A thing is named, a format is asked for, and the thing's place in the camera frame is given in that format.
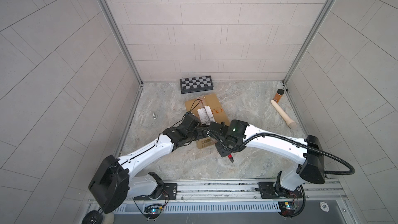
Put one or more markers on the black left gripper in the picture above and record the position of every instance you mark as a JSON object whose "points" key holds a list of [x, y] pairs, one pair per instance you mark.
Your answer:
{"points": [[198, 137]]}

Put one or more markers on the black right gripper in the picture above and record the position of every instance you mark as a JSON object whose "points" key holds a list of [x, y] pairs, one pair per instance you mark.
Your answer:
{"points": [[222, 154]]}

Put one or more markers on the red utility knife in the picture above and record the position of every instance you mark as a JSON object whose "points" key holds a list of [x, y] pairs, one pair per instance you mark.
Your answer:
{"points": [[230, 157]]}

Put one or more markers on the brown cardboard express box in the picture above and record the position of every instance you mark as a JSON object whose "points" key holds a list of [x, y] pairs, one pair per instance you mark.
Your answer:
{"points": [[208, 109]]}

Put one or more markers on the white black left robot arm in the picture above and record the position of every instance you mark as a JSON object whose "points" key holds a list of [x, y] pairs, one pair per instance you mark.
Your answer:
{"points": [[114, 180]]}

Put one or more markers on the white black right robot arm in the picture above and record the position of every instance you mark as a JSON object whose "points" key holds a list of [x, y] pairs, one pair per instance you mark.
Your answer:
{"points": [[308, 162]]}

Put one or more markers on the black white chessboard case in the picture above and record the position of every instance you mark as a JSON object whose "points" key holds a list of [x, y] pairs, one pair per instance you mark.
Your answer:
{"points": [[196, 84]]}

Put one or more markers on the brown spice jar black lid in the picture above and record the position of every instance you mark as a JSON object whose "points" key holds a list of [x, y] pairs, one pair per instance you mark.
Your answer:
{"points": [[278, 95]]}

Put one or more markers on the wooden rolling pin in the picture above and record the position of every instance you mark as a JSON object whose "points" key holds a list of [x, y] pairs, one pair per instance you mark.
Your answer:
{"points": [[289, 121]]}

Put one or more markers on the left green circuit board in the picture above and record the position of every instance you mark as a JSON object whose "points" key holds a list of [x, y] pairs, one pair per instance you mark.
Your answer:
{"points": [[154, 209]]}

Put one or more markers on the green circuit board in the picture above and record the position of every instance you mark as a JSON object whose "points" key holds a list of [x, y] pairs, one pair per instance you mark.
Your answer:
{"points": [[154, 209], [287, 208]]}

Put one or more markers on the right green circuit board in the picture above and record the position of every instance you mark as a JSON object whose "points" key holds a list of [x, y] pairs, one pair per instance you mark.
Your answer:
{"points": [[287, 208]]}

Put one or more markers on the white round sticker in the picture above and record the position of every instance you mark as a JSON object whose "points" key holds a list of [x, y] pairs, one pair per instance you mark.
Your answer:
{"points": [[324, 207]]}

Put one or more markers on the black wheel roller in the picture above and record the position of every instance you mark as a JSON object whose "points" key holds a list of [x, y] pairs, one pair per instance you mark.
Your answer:
{"points": [[93, 217]]}

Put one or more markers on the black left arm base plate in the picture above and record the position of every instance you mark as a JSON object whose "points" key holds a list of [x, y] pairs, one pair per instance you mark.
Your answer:
{"points": [[167, 191]]}

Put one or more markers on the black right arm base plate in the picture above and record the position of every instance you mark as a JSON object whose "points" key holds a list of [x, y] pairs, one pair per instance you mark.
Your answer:
{"points": [[268, 190]]}

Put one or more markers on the aluminium mounting rail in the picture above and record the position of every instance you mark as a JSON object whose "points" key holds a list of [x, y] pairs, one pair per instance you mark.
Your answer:
{"points": [[243, 190]]}

